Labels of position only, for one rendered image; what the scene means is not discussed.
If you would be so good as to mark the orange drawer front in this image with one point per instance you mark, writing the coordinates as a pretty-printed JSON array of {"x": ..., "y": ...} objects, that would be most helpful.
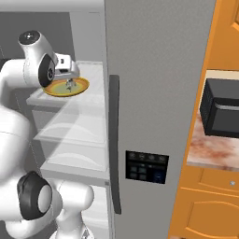
[{"x": 217, "y": 182}]

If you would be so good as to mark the small silver drawer knob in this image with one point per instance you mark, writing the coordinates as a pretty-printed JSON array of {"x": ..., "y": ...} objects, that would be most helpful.
[{"x": 232, "y": 183}]

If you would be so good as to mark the yellow plate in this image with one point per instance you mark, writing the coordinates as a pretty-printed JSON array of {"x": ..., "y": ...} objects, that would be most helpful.
[{"x": 81, "y": 86}]

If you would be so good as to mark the orange wall cupboard door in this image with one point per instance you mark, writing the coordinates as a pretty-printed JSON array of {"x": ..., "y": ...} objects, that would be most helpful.
[{"x": 228, "y": 34}]

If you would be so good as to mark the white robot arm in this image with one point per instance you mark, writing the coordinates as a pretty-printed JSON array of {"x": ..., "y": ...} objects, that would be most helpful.
[{"x": 12, "y": 130}]

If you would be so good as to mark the clear fridge drawer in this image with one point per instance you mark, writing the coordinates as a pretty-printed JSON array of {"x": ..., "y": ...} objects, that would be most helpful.
[
  {"x": 77, "y": 161},
  {"x": 77, "y": 127}
]

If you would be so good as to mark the clear glass fridge shelf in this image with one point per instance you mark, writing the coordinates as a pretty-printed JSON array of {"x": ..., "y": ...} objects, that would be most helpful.
[{"x": 93, "y": 77}]

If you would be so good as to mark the orange base cupboard door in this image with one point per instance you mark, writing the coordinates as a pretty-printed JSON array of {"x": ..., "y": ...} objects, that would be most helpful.
[{"x": 211, "y": 217}]

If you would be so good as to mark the black microwave oven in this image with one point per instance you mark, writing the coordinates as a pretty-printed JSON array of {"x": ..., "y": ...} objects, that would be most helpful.
[{"x": 222, "y": 109}]

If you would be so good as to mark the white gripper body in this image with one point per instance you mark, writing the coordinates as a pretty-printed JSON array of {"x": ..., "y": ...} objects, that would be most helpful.
[{"x": 70, "y": 72}]

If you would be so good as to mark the grey fridge door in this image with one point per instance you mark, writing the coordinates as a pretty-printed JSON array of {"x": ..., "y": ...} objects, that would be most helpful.
[{"x": 161, "y": 62}]

